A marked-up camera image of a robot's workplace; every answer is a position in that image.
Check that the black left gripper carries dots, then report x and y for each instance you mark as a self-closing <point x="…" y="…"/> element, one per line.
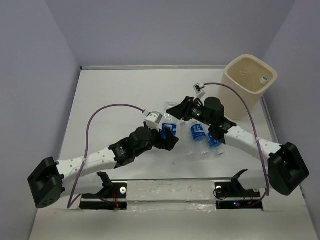
<point x="169" y="140"/>

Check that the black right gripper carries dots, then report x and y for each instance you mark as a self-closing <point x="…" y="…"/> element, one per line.
<point x="183" y="109"/>

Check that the blue label bottle row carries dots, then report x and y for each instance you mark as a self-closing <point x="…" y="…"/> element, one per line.
<point x="215" y="145"/>
<point x="168" y="120"/>
<point x="199" y="139"/>

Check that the clear unlabelled bottle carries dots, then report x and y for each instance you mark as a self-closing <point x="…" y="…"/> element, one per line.
<point x="257" y="84"/>
<point x="187" y="146"/>

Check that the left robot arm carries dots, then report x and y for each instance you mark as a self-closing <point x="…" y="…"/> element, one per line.
<point x="51" y="179"/>

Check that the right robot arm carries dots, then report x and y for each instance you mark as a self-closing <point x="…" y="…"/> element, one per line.
<point x="282" y="164"/>

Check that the beige plastic bin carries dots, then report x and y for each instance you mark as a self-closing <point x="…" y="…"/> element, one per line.
<point x="233" y="101"/>

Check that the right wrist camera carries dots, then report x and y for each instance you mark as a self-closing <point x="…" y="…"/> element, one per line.
<point x="199" y="90"/>

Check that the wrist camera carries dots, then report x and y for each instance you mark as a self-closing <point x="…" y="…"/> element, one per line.
<point x="153" y="120"/>
<point x="199" y="90"/>

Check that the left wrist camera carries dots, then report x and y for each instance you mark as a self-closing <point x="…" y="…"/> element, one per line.
<point x="153" y="120"/>

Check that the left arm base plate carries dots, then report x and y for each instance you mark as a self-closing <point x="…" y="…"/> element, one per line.
<point x="112" y="196"/>

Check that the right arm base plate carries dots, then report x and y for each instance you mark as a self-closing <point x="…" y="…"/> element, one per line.
<point x="230" y="195"/>

